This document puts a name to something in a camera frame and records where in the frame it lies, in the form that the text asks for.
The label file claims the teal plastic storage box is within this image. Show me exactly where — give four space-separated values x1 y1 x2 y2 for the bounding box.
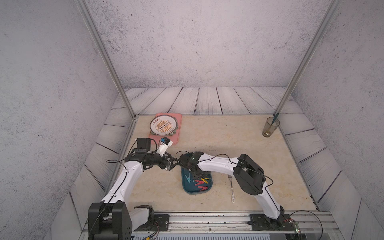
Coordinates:
179 152 213 195

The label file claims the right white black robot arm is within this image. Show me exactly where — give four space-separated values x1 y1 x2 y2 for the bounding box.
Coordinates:
178 152 285 227

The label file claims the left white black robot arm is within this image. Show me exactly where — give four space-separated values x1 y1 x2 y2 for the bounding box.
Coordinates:
88 137 175 240

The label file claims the pink plastic tray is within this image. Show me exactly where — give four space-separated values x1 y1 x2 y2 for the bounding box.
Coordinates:
149 113 182 145

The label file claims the red clothespin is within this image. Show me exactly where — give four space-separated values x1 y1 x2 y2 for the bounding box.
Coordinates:
195 180 205 186
198 186 208 192

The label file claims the round patterned plate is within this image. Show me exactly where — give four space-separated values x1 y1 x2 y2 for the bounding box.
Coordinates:
150 115 179 136

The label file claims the silver fork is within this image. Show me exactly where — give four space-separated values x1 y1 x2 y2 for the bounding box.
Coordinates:
228 175 235 204

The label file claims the olive glass cup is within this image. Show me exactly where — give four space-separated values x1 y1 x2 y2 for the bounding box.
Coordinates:
262 117 280 138

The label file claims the teal pen in cup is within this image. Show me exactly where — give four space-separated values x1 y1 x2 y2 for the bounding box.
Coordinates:
271 113 279 125

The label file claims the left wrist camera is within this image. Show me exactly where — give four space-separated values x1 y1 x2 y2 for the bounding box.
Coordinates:
157 137 173 157

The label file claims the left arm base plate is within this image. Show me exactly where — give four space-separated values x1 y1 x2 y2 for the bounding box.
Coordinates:
134 214 170 232

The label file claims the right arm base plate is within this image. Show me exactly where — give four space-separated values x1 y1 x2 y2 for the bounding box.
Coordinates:
247 214 296 231

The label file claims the aluminium mounting rail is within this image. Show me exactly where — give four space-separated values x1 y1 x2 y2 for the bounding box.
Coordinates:
131 211 344 240

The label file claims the black cable at base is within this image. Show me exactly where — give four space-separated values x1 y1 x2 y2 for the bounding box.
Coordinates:
287 210 324 240

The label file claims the right aluminium frame post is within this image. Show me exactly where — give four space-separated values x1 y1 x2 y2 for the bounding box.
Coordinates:
273 0 342 118

